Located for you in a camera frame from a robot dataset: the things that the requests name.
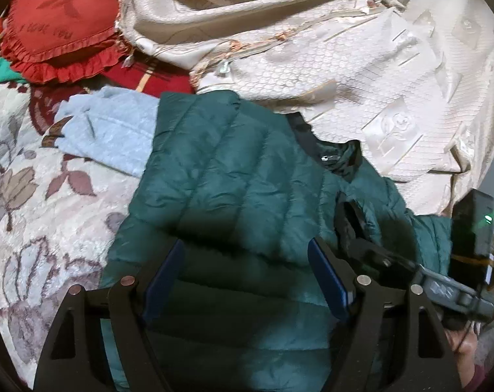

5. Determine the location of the dark green quilted jacket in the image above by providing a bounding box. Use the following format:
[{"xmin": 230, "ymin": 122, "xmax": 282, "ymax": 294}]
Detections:
[{"xmin": 102, "ymin": 91, "xmax": 451, "ymax": 391}]

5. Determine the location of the light blue knit sweater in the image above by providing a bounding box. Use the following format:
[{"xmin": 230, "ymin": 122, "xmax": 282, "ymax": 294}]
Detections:
[{"xmin": 55, "ymin": 86, "xmax": 160, "ymax": 178}]

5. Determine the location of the person's right hand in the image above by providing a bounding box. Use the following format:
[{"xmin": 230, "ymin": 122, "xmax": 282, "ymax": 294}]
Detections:
[{"xmin": 444, "ymin": 327, "xmax": 484, "ymax": 391}]

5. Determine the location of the floral red white blanket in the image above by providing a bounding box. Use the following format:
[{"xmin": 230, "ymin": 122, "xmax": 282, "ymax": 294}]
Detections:
[{"xmin": 0, "ymin": 61, "xmax": 190, "ymax": 387}]

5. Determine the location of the beige embroidered bedspread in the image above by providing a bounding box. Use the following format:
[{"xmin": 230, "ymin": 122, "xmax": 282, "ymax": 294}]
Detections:
[{"xmin": 117, "ymin": 0, "xmax": 494, "ymax": 214}]

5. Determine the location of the red heart ruffled pillow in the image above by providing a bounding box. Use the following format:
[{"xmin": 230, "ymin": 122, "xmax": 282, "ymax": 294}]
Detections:
[{"xmin": 0, "ymin": 0, "xmax": 125, "ymax": 84}]

